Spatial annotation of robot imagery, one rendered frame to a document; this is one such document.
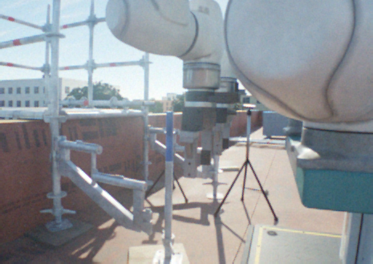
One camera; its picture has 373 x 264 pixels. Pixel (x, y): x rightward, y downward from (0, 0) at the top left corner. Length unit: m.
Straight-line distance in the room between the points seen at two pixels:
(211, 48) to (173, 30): 0.12
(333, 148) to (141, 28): 0.36
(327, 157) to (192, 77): 0.32
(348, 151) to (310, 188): 0.08
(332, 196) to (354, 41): 0.27
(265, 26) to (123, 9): 0.29
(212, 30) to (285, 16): 0.38
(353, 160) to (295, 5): 0.28
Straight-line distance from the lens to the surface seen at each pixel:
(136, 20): 0.45
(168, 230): 1.36
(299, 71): 0.20
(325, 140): 0.44
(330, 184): 0.42
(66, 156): 1.68
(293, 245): 1.06
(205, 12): 0.59
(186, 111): 0.55
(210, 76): 0.57
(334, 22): 0.20
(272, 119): 7.01
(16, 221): 1.84
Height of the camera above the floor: 0.81
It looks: 4 degrees down
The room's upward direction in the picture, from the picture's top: 1 degrees clockwise
